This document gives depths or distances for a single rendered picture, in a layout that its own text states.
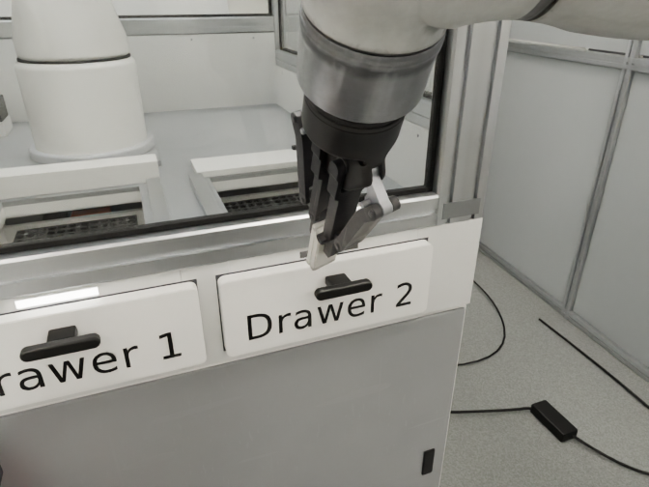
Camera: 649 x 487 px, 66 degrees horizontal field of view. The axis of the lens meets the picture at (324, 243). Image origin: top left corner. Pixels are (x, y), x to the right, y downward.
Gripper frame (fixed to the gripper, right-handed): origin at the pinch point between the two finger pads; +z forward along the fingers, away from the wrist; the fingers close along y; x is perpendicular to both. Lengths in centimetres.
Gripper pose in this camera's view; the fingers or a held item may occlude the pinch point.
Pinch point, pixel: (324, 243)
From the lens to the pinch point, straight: 52.1
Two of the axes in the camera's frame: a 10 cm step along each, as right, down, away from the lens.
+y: -5.4, -7.4, 4.0
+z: -1.2, 5.4, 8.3
